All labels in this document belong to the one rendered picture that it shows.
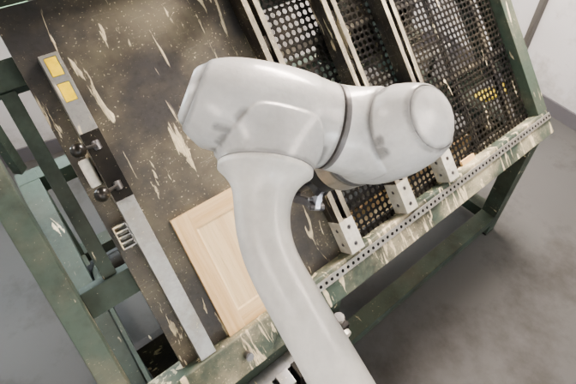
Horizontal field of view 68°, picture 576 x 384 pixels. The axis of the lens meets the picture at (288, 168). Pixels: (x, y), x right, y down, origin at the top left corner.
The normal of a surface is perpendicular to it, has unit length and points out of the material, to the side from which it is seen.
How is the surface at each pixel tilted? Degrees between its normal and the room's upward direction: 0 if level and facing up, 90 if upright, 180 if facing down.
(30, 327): 0
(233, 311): 50
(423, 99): 30
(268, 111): 43
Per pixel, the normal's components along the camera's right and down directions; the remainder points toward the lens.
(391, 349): -0.01, -0.71
